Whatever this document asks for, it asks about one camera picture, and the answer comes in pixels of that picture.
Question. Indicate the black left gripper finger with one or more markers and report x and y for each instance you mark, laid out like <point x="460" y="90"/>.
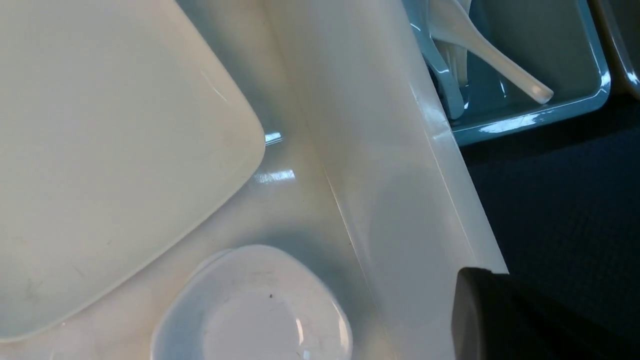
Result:
<point x="496" y="316"/>

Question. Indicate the white square small bowl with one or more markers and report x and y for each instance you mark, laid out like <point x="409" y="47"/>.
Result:
<point x="254" y="302"/>

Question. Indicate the white ceramic soup spoon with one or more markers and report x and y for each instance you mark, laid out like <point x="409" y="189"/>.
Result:
<point x="450" y="23"/>

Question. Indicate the white square rice plate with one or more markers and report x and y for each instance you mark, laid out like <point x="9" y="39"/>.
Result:
<point x="120" y="132"/>

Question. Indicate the black plastic serving tray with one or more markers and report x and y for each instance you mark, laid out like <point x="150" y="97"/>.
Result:
<point x="563" y="201"/>

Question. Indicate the large white plastic bin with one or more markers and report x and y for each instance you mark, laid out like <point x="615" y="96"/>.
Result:
<point x="362" y="181"/>

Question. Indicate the teal plastic bin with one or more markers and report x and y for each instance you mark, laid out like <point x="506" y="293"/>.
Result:
<point x="556" y="41"/>

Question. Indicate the white spoon front centre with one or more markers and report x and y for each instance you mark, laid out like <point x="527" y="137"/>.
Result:
<point x="418" y="15"/>

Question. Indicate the brown plastic bin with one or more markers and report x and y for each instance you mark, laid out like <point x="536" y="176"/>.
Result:
<point x="618" y="25"/>

